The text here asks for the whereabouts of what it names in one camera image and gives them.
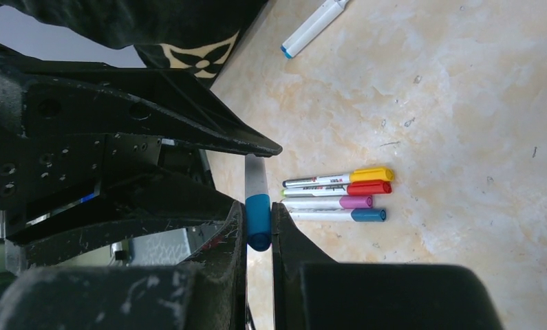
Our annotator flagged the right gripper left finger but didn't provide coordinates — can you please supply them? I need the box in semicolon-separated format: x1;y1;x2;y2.
0;202;246;329

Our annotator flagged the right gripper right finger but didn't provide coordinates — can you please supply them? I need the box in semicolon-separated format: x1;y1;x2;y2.
271;203;502;329

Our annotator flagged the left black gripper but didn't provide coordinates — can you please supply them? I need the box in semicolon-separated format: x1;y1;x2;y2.
0;56;282;274

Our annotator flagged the light blue cap marker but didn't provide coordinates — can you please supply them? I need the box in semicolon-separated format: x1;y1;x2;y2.
245;155;271;252

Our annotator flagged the orange cap white marker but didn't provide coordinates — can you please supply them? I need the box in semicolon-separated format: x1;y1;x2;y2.
282;166;395;188

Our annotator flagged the teal cap white marker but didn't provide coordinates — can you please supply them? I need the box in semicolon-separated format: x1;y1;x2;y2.
284;0;351;60

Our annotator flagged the blue cap white marker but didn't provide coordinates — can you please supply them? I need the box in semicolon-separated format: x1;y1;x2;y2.
289;208;387;223

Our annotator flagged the pink cap white marker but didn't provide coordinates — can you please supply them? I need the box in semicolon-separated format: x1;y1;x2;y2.
281;196;373;210

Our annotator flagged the black floral blanket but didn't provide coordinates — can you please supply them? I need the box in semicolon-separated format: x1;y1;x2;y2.
0;0;267;87

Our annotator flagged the red cap white marker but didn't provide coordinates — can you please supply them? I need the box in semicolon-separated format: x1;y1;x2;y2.
282;180;392;197

